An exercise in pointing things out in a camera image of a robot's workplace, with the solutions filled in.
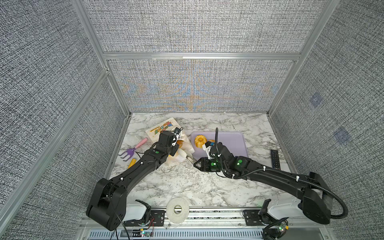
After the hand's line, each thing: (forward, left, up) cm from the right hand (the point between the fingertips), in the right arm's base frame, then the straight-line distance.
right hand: (195, 165), depth 76 cm
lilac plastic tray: (+27, -30, -18) cm, 44 cm away
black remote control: (+9, -50, -14) cm, 53 cm away
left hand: (+16, +13, -1) cm, 21 cm away
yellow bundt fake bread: (+23, -4, -11) cm, 26 cm away
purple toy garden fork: (+17, +43, -15) cm, 49 cm away
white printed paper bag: (+17, +6, -9) cm, 20 cm away
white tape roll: (-21, +10, -15) cm, 28 cm away
